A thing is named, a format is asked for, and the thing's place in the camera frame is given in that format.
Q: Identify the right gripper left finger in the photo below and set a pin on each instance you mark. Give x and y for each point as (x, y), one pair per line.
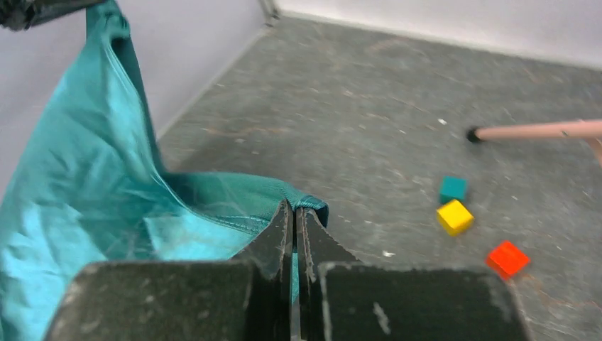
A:
(244, 298)

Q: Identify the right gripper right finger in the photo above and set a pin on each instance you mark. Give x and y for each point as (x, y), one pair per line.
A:
(342, 298)

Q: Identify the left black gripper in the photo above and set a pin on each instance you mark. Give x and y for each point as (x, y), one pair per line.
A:
(20, 15)

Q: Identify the teal cloth napkin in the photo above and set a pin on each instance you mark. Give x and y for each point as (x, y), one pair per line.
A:
(91, 186)

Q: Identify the yellow cube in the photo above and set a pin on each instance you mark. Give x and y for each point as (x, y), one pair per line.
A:
(454, 217)

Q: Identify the teal cube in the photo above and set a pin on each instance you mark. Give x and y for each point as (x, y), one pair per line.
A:
(452, 188)

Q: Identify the red cube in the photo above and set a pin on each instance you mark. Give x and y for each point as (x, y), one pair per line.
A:
(507, 260)

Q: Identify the pink music stand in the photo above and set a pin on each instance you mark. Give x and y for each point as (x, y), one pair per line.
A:
(587, 130)

